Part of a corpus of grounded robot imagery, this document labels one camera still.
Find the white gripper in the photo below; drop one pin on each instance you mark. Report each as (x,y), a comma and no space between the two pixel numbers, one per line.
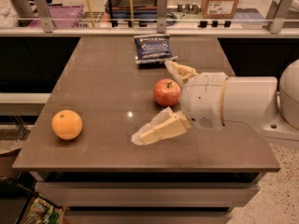
(202,99)

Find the orange fruit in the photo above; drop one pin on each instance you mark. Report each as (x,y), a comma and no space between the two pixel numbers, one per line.
(67,124)

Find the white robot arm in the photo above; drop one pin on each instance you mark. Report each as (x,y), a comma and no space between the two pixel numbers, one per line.
(267,106)

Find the red apple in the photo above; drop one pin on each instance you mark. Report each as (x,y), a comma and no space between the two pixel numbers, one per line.
(166,92)

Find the blue snack bag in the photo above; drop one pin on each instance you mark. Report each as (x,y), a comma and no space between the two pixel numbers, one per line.
(153,49)

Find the cardboard box with label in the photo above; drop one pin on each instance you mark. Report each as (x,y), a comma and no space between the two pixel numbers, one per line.
(218,9)

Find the purple plastic crate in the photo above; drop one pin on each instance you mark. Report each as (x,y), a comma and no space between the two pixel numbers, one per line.
(61,17)

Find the upper white drawer front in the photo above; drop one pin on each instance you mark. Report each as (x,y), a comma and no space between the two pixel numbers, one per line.
(83,194)

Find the white drawer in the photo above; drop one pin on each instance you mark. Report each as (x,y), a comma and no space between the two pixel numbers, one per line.
(83,194)
(147,217)

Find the lower white drawer front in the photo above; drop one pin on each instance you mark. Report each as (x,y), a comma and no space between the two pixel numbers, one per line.
(147,217)

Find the box of snack packets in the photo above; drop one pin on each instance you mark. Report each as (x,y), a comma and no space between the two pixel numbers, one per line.
(39,211)

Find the middle metal rail post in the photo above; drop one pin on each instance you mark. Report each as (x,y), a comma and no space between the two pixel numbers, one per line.
(161,16)

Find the metal rail post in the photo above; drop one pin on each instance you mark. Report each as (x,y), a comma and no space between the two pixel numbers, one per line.
(44,16)
(161,16)
(282,14)

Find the right metal rail post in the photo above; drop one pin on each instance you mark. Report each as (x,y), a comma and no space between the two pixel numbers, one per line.
(282,14)

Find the left metal rail post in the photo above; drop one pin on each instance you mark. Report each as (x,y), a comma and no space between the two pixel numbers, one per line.
(44,16)

